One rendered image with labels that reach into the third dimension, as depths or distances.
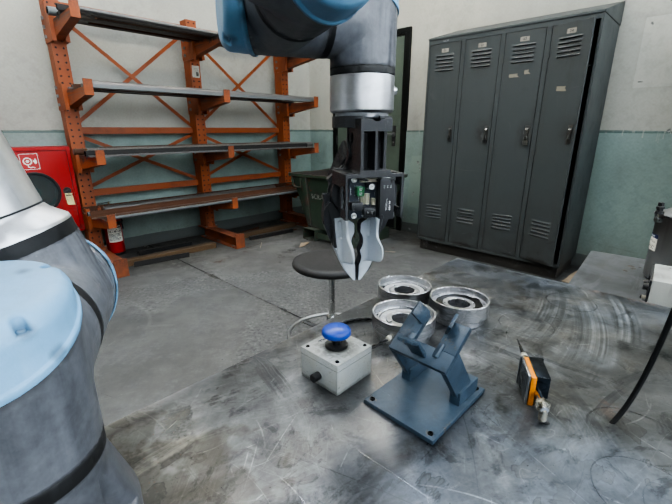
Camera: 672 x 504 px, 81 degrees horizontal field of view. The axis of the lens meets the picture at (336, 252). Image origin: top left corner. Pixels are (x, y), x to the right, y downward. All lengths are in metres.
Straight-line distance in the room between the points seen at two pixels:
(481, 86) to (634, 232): 1.65
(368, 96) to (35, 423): 0.40
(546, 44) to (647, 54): 0.73
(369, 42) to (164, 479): 0.49
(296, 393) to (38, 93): 3.80
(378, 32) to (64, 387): 0.42
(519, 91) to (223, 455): 3.27
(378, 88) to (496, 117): 3.08
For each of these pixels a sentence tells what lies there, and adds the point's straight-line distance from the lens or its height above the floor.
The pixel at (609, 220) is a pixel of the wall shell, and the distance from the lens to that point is 3.84.
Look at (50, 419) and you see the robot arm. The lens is 0.34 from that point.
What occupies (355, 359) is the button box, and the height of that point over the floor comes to 0.84.
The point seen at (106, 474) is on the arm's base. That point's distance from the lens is 0.40.
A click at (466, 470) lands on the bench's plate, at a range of 0.48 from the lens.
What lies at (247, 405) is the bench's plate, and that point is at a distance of 0.54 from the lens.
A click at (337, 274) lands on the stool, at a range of 1.48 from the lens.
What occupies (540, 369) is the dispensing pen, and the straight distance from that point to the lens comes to 0.58.
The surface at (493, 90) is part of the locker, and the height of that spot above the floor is 1.42.
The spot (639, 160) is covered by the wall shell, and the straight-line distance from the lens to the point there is 3.77.
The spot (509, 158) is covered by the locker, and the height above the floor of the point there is 0.91.
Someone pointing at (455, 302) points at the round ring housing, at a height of 0.82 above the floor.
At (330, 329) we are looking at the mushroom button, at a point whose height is 0.87.
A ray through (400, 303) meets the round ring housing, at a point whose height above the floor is 0.83.
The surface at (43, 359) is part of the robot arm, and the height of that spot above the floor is 0.99.
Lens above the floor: 1.13
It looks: 17 degrees down
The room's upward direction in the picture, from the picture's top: straight up
